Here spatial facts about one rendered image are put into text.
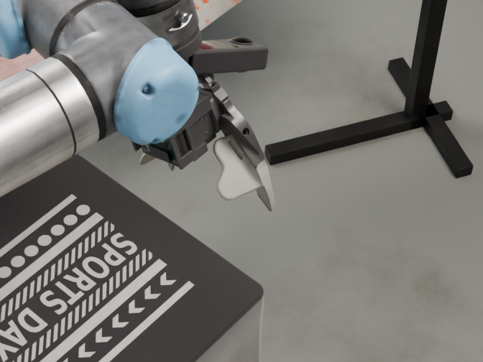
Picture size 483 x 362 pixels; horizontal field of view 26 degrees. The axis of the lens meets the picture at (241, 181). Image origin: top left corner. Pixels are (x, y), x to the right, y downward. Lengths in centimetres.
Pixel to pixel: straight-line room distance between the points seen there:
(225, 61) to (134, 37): 24
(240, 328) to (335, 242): 130
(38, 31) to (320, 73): 260
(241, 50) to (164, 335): 70
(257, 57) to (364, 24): 255
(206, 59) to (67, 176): 89
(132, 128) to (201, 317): 90
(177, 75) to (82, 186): 107
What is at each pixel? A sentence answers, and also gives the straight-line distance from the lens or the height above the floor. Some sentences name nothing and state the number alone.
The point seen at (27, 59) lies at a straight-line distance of 148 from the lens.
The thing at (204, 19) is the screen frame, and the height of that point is 154.
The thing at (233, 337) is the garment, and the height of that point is 91.
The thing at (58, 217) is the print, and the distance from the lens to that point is 181.
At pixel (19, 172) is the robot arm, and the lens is 78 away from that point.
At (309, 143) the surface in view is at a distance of 315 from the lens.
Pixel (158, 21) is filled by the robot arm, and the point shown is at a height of 172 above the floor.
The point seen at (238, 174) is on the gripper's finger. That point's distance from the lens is 104.
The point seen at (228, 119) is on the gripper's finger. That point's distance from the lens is 102.
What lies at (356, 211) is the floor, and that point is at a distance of 304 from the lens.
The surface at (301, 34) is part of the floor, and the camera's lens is 356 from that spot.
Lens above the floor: 234
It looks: 49 degrees down
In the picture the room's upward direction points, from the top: straight up
